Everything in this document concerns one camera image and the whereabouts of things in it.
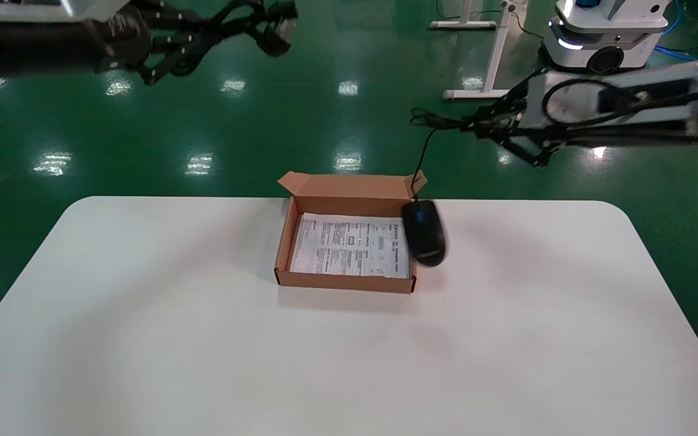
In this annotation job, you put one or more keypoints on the printed paper manual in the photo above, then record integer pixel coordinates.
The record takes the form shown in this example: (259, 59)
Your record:
(343, 248)

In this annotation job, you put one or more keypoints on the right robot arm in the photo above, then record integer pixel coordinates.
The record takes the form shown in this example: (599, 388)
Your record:
(658, 138)

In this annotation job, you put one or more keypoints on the brown cardboard box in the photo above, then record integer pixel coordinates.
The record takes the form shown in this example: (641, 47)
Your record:
(349, 188)

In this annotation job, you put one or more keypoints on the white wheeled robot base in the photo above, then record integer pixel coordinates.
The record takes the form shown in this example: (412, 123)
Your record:
(603, 30)

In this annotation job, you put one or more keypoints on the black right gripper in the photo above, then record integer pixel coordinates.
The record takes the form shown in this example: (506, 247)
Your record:
(567, 106)

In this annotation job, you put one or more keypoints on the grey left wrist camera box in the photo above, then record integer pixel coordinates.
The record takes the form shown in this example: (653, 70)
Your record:
(16, 5)

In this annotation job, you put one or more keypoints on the white desk leg frame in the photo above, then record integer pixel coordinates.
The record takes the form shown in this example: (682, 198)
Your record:
(494, 60)

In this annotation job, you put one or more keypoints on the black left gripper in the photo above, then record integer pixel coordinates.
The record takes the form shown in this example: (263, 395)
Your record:
(119, 42)

